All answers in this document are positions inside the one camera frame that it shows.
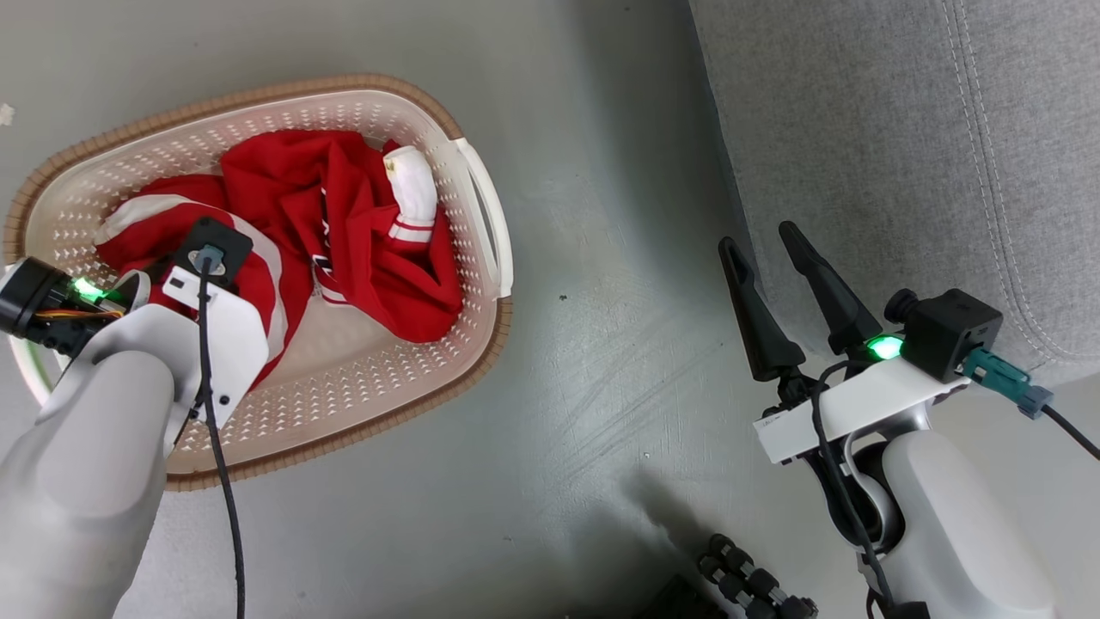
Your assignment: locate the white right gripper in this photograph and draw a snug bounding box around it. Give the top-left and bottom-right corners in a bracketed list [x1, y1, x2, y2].
[718, 221, 972, 465]

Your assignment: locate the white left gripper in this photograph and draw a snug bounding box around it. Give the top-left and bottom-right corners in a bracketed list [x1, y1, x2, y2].
[0, 256, 269, 429]

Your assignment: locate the red and white jersey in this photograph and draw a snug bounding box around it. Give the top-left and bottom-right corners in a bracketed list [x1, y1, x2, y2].
[93, 129, 465, 392]

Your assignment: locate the cream laundry basket brown rim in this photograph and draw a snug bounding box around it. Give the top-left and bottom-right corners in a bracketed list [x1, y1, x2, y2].
[3, 73, 515, 493]

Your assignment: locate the grey fabric sofa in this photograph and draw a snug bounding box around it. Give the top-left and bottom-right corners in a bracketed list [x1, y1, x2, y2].
[687, 0, 1100, 388]

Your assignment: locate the black left camera cable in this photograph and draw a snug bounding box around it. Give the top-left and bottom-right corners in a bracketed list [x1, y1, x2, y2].
[196, 267, 248, 619]

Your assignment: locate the black camera cable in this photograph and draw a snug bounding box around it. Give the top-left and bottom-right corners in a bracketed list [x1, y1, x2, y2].
[196, 267, 248, 619]
[1040, 404, 1100, 461]

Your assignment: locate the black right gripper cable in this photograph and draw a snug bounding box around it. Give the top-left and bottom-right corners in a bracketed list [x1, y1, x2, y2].
[810, 359, 899, 619]

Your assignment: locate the teal right camera connector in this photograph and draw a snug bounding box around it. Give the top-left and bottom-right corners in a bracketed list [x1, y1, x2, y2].
[962, 346, 1054, 420]

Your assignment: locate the black right camera cable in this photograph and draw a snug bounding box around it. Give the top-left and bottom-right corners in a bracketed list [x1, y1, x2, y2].
[1040, 404, 1100, 461]

